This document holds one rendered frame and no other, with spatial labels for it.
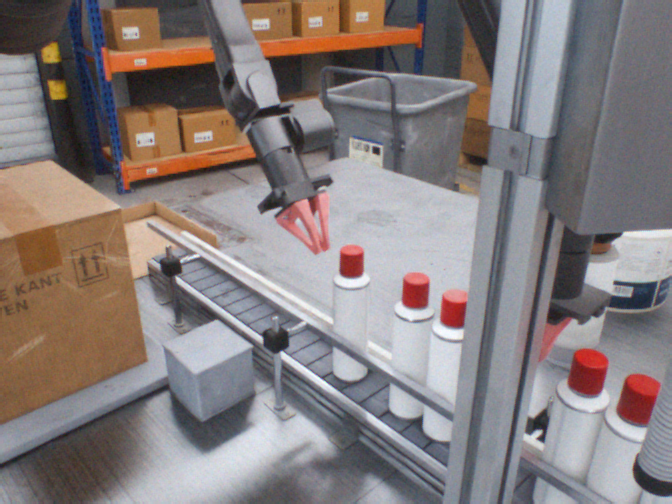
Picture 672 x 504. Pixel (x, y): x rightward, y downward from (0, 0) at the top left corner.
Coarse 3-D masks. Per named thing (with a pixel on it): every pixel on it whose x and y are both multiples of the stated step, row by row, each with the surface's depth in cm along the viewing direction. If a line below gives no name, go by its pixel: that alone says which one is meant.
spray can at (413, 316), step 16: (416, 272) 73; (416, 288) 70; (400, 304) 73; (416, 304) 71; (400, 320) 72; (416, 320) 71; (432, 320) 73; (400, 336) 73; (416, 336) 72; (400, 352) 74; (416, 352) 74; (400, 368) 75; (416, 368) 75; (400, 400) 77; (416, 400) 77; (400, 416) 79; (416, 416) 78
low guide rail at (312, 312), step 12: (192, 240) 122; (216, 252) 116; (228, 264) 113; (240, 264) 112; (252, 276) 108; (264, 288) 106; (276, 288) 103; (288, 300) 101; (300, 300) 100; (312, 312) 97; (324, 324) 95; (372, 348) 88; (384, 360) 86; (528, 444) 70; (540, 444) 70; (540, 456) 69
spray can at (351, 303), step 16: (352, 256) 77; (352, 272) 78; (336, 288) 80; (352, 288) 78; (368, 288) 80; (336, 304) 81; (352, 304) 80; (368, 304) 82; (336, 320) 82; (352, 320) 81; (368, 320) 83; (352, 336) 82; (368, 336) 84; (336, 352) 84; (336, 368) 86; (352, 368) 84
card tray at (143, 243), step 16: (128, 208) 149; (144, 208) 152; (160, 208) 152; (128, 224) 149; (144, 224) 149; (176, 224) 148; (192, 224) 141; (128, 240) 140; (144, 240) 140; (160, 240) 140; (208, 240) 138; (144, 256) 133; (144, 272) 126
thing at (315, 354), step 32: (160, 256) 122; (224, 288) 110; (256, 320) 101; (288, 320) 101; (288, 352) 92; (320, 352) 92; (352, 384) 85; (384, 384) 85; (384, 416) 79; (448, 448) 74
